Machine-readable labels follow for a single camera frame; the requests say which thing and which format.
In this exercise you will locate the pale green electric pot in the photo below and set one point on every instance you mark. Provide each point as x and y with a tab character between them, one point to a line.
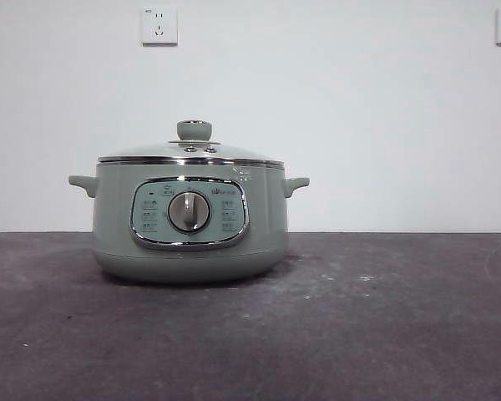
259	217

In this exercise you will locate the glass lid with green knob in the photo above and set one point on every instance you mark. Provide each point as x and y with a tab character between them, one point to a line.
194	131

